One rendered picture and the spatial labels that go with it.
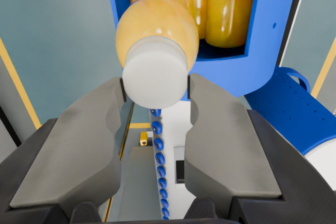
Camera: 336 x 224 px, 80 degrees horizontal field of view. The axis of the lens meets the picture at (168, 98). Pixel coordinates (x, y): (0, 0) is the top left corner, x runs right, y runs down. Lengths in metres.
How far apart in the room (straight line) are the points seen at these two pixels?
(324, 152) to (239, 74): 0.57
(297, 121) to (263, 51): 0.58
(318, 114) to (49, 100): 1.88
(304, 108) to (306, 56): 1.05
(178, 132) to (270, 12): 0.54
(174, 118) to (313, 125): 0.46
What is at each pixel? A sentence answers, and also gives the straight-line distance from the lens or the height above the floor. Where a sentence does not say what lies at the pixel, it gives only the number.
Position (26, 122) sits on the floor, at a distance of 2.32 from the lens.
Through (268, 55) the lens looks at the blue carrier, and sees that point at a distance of 0.32.
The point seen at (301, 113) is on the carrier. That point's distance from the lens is 0.87.
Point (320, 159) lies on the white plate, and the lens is 0.83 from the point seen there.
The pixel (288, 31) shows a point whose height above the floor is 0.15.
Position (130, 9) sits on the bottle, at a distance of 0.17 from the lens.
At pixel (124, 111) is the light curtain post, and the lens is 1.23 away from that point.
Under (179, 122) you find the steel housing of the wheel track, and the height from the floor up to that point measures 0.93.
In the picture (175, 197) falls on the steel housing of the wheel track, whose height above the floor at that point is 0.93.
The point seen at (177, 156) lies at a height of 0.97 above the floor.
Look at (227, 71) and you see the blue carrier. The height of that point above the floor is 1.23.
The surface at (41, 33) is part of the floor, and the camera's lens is 1.76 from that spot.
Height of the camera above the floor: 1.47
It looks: 57 degrees down
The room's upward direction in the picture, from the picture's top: 179 degrees clockwise
